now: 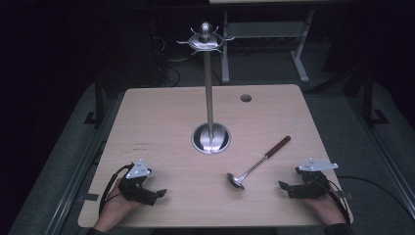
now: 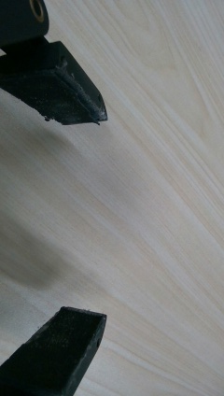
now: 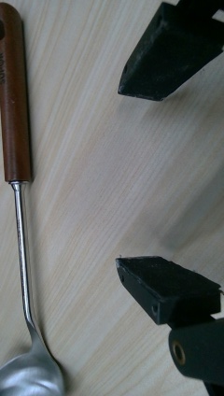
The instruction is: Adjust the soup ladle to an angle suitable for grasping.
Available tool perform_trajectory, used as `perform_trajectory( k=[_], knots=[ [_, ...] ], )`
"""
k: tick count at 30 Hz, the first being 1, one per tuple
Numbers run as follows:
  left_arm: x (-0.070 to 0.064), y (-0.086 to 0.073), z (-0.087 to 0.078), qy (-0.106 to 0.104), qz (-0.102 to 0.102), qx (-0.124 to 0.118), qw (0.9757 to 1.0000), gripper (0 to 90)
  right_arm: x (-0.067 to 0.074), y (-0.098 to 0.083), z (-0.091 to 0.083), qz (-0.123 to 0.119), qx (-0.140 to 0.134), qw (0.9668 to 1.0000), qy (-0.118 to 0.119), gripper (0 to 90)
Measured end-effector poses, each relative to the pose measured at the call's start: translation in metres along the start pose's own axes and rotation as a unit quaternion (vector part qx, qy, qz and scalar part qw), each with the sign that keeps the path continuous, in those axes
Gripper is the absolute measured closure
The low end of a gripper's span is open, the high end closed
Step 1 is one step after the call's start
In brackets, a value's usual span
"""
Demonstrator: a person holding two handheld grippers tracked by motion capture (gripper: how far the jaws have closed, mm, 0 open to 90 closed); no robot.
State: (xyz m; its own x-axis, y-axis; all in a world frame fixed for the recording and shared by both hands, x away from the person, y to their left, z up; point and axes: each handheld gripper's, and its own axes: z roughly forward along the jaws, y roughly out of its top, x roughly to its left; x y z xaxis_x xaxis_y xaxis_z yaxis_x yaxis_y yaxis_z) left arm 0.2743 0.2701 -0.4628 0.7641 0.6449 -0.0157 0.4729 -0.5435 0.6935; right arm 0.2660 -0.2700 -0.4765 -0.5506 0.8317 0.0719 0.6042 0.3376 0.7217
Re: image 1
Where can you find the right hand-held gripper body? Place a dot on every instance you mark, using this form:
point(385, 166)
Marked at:
point(311, 184)

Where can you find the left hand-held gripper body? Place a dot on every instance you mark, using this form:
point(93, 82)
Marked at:
point(135, 182)

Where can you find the steel utensil rack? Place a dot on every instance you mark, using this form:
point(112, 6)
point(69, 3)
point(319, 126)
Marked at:
point(208, 98)

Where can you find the person's right hand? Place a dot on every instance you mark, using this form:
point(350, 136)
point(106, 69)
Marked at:
point(324, 209)

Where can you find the person's left hand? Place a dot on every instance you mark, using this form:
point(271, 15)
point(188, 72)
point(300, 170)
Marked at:
point(115, 207)

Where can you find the black metal stand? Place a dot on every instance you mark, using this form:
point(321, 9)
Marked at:
point(98, 104)
point(370, 98)

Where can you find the white metal desk frame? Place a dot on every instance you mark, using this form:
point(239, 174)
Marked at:
point(267, 36)

